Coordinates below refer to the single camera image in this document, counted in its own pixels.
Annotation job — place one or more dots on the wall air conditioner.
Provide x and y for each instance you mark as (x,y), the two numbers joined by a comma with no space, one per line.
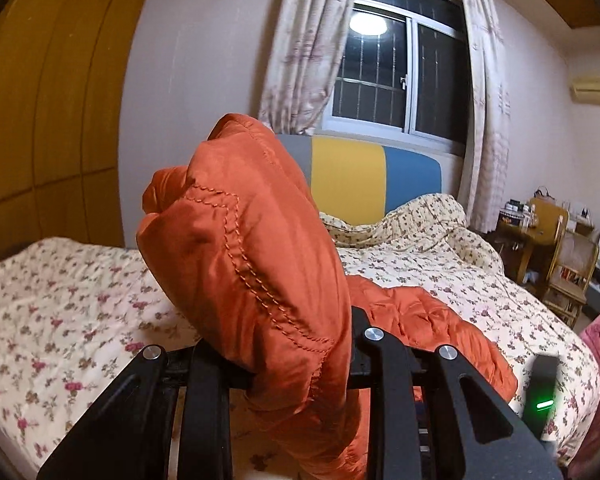
(597,91)

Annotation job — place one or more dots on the orange quilted blanket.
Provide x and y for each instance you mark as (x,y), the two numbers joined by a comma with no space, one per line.
(260,240)

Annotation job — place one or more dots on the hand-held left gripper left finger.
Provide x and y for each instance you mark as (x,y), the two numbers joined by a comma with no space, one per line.
(205,390)

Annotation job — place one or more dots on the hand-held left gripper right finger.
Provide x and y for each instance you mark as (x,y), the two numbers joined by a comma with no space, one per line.
(395,410)

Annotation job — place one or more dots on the patterned curtain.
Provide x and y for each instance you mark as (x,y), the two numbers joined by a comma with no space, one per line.
(305,45)
(487,110)

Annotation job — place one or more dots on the grey yellow blue headboard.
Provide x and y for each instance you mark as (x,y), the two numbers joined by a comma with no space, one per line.
(350,175)

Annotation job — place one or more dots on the floral bed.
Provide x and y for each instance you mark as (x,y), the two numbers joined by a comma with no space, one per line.
(55,320)

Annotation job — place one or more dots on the cluster of small jars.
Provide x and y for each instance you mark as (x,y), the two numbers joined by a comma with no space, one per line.
(516,212)

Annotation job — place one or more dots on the window with white frame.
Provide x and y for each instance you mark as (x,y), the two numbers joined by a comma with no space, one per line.
(415,70)

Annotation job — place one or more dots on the wooden chair with solid back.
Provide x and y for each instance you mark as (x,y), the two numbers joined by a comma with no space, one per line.
(547,220)

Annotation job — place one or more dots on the wooden chair with rattan back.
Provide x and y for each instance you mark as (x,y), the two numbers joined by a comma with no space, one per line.
(572,270)

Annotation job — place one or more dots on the small wooden side table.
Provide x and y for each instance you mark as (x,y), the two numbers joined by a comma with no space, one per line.
(515,250)

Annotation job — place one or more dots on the wooden wardrobe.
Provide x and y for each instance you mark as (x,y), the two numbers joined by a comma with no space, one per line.
(50,100)

